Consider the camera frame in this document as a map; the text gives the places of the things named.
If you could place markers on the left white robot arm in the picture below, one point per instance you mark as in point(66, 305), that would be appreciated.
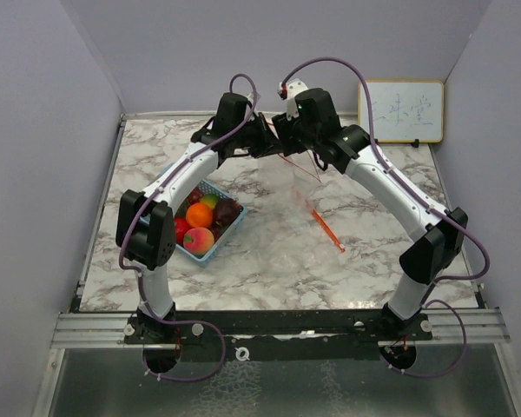
point(145, 230)

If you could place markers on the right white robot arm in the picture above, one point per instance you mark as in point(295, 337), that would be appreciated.
point(434, 229)

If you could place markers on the red grape bunch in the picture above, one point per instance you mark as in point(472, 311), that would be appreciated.
point(195, 196)

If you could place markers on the pink yellow peach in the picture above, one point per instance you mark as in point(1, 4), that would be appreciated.
point(198, 241)

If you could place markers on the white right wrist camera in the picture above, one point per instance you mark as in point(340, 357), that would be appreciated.
point(288, 91)

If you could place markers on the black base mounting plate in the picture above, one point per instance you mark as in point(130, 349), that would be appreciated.
point(274, 335)

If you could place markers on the aluminium front rail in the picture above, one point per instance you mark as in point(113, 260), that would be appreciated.
point(474, 325)

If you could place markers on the clear zip bag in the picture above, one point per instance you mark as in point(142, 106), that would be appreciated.
point(291, 181)

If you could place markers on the orange fruit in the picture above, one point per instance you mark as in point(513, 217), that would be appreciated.
point(199, 215)

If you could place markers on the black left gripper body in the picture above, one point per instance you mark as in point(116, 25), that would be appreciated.
point(253, 136)

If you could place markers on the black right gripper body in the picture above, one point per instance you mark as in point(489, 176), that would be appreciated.
point(293, 137)

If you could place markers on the red tomato fruit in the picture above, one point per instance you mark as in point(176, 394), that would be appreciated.
point(181, 228)

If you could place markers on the blue perforated plastic basket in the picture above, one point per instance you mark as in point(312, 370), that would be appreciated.
point(222, 234)

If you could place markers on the small whiteboard with writing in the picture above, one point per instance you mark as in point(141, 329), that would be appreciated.
point(403, 111)

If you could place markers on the clear bag orange zipper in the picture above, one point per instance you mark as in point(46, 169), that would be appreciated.
point(293, 239)

